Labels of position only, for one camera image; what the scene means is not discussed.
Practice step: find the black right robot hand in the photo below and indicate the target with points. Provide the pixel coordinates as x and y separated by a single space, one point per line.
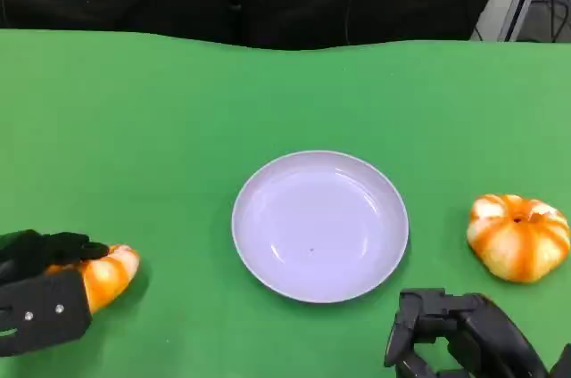
468 333

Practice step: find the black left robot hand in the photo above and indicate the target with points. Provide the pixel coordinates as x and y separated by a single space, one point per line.
40 306

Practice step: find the lilac plate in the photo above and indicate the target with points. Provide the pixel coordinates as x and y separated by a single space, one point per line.
319 226

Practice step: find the green table cloth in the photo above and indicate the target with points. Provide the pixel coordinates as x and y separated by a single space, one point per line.
178 128

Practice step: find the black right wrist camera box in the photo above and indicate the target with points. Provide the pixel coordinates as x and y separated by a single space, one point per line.
563 362

